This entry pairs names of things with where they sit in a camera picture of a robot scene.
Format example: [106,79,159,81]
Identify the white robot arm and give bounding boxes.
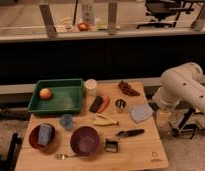
[153,62,205,114]

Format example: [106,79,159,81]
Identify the white plastic cup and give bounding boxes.
[84,79,97,95]

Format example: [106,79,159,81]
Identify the blue plastic cup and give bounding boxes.
[60,114,73,130]

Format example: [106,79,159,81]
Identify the orange carrot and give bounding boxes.
[97,96,110,113]

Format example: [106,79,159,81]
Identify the yellow banana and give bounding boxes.
[92,114,119,126]

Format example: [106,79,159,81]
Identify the green plastic tray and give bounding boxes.
[28,78,83,116]

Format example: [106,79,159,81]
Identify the light blue cloth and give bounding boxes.
[129,103,153,123]

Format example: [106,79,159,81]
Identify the orange apple in tray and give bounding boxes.
[39,88,52,100]

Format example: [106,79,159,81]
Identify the red fruit on shelf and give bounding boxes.
[77,23,89,31]

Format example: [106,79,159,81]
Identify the blue sponge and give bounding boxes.
[38,124,52,146]

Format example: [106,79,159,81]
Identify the metal spoon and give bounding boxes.
[54,153,76,160]

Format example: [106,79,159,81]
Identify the black stand on floor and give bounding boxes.
[171,108,197,138]

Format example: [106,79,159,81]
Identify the black office chair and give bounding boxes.
[137,0,194,29]

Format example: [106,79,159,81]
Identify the black chair frame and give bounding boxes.
[0,133,22,171]

